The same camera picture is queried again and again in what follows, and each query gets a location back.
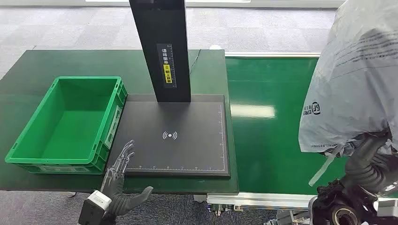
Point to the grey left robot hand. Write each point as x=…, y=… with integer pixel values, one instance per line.
x=116, y=174

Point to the printed grey plastic courier package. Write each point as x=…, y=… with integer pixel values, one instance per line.
x=351, y=77

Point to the black scanner machine with column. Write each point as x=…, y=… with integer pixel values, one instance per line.
x=186, y=146

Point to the green plastic crate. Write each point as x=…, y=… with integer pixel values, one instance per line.
x=74, y=124

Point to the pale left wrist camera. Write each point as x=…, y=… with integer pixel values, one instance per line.
x=93, y=206

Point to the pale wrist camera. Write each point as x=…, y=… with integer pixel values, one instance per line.
x=93, y=206
x=387, y=207

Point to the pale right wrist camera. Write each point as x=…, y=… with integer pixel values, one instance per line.
x=387, y=207

